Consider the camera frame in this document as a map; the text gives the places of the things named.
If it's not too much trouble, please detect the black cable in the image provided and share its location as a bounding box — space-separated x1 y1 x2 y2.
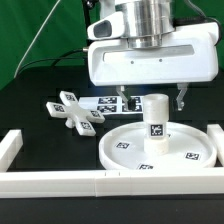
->
13 0 98 79

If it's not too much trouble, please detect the white left fence rail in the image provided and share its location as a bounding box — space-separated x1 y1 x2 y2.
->
0 129 23 172

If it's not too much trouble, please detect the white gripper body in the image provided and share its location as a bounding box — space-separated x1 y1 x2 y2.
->
88 23 219 86

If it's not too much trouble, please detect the white tag sheet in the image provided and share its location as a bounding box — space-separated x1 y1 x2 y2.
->
79 96 143 115

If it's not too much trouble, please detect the white front fence rail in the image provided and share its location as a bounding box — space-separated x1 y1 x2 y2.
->
0 167 224 198

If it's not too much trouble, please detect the white cable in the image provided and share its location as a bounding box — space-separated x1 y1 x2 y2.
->
13 0 63 78

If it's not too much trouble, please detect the white round table top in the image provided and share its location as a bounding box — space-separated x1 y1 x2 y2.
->
99 122 217 170

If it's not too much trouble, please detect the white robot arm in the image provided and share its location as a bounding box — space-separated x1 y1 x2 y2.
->
87 0 221 110

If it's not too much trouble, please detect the grey braided cable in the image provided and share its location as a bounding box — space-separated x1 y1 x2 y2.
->
183 0 214 26

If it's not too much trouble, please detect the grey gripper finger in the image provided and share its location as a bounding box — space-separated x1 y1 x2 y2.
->
176 83 188 111
116 85 135 111

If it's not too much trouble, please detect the white cross-shaped table base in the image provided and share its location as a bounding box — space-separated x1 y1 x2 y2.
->
46 91 105 136

